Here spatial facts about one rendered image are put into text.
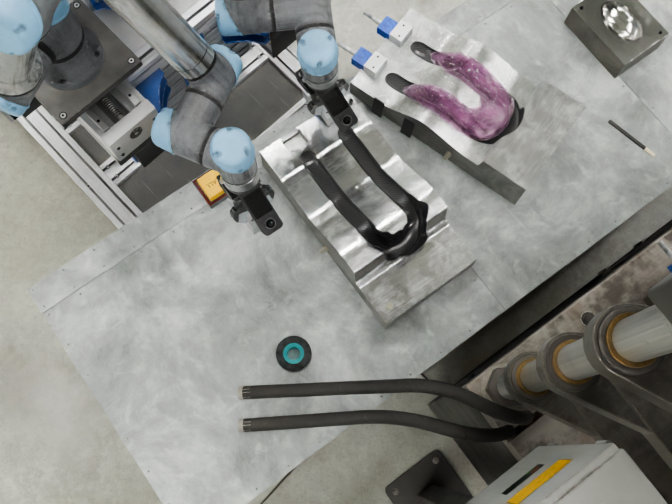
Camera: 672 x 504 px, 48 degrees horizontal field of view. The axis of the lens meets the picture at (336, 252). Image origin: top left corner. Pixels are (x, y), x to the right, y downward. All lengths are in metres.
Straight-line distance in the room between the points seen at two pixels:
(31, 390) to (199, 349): 1.06
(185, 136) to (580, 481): 0.86
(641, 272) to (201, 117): 1.11
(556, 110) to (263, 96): 1.10
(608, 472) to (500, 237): 0.85
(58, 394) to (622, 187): 1.85
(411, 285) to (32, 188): 1.61
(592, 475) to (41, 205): 2.20
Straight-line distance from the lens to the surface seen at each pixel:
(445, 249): 1.76
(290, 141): 1.82
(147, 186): 2.55
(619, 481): 1.14
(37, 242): 2.83
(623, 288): 1.92
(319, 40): 1.44
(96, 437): 2.65
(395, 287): 1.72
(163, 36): 1.36
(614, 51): 2.05
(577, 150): 1.98
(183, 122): 1.40
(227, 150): 1.35
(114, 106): 1.81
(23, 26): 1.18
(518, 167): 1.80
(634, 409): 1.34
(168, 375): 1.78
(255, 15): 1.49
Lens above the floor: 2.54
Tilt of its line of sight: 75 degrees down
